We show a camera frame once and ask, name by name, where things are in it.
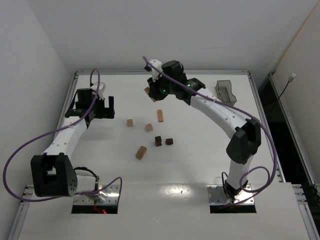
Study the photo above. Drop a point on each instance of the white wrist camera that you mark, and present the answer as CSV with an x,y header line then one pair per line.
x,y
154,67
99,88

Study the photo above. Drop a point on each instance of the black wall cable white plug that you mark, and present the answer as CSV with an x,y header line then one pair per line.
x,y
290,79

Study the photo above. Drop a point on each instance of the light wood long block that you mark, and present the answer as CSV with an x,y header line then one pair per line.
x,y
141,152

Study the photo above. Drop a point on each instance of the pale wood cube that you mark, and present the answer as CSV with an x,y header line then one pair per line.
x,y
149,127

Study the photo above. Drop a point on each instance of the light wood cube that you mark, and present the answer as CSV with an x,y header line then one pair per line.
x,y
130,123

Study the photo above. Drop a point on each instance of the metal base plate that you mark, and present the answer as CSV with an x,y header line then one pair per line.
x,y
107,197
217,197

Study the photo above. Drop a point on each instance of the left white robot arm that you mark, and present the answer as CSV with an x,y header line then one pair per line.
x,y
52,172

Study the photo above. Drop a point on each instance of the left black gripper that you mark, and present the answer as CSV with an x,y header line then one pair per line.
x,y
100,110

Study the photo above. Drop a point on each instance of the dark wood tall block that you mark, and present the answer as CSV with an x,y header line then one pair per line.
x,y
158,141

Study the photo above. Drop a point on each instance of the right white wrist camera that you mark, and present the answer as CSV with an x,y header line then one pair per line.
x,y
154,67

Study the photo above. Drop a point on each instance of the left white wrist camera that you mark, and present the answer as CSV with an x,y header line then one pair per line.
x,y
99,88

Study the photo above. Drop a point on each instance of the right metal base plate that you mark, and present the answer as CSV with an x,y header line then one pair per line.
x,y
217,197

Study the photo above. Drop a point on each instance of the light wood plank block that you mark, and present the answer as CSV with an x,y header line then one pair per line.
x,y
160,116

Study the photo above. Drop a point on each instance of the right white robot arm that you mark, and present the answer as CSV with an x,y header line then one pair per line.
x,y
244,133

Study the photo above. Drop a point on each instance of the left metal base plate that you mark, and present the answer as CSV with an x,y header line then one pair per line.
x,y
107,197

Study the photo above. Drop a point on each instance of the dark wood small cube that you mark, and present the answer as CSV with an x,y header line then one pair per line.
x,y
169,141

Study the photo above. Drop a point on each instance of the grey transparent plastic tray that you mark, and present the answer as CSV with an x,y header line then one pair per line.
x,y
224,92

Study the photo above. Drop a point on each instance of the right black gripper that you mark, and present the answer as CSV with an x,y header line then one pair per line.
x,y
155,89

